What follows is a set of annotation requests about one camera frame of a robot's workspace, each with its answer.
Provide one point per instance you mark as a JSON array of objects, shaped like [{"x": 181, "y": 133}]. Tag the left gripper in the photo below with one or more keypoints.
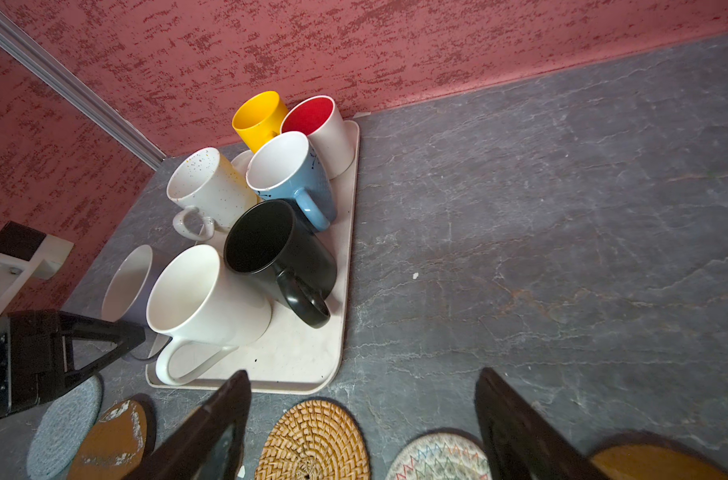
[{"x": 21, "y": 360}]

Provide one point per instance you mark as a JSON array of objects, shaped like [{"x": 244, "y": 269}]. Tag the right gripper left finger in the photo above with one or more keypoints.
[{"x": 210, "y": 443}]

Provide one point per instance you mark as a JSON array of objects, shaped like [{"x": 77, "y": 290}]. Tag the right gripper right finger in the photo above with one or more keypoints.
[{"x": 518, "y": 442}]

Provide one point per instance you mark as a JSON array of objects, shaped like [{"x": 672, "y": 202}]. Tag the lavender mug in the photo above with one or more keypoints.
[{"x": 128, "y": 293}]

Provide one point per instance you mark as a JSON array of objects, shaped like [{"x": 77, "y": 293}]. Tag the brown glossy coaster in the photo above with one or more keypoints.
[{"x": 115, "y": 445}]

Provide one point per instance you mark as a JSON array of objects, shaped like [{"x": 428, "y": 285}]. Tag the white braided coaster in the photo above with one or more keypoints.
[{"x": 440, "y": 456}]

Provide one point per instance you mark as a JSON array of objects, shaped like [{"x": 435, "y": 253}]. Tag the grey round coaster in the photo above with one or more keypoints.
[{"x": 63, "y": 429}]

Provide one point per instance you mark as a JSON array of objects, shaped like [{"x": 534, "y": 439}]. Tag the brown wooden coaster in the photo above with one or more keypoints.
[{"x": 644, "y": 461}]

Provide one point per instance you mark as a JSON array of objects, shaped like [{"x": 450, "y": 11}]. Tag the white mug front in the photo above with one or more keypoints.
[{"x": 197, "y": 299}]

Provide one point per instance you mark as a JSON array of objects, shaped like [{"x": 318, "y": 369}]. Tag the white mug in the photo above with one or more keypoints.
[
  {"x": 212, "y": 193},
  {"x": 197, "y": 299}
]

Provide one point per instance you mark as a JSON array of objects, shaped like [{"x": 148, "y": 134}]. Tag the woven rattan coaster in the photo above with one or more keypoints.
[{"x": 315, "y": 439}]

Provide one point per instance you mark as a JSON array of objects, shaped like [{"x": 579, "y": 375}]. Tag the black mug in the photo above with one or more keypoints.
[{"x": 272, "y": 246}]

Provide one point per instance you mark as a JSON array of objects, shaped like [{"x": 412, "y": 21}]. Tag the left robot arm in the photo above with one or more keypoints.
[{"x": 90, "y": 344}]

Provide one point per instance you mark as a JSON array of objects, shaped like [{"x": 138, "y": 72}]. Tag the beige serving tray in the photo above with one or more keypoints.
[{"x": 291, "y": 357}]

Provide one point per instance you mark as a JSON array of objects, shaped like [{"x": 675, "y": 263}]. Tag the white mug rear left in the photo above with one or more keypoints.
[{"x": 212, "y": 193}]

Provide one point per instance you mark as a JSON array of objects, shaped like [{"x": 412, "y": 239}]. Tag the blue floral mug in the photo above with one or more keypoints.
[{"x": 287, "y": 167}]

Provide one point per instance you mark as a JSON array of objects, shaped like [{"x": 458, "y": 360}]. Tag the yellow mug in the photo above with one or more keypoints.
[{"x": 259, "y": 120}]

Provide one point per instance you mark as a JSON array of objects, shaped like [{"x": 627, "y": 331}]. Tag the red interior mug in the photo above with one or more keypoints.
[{"x": 319, "y": 118}]

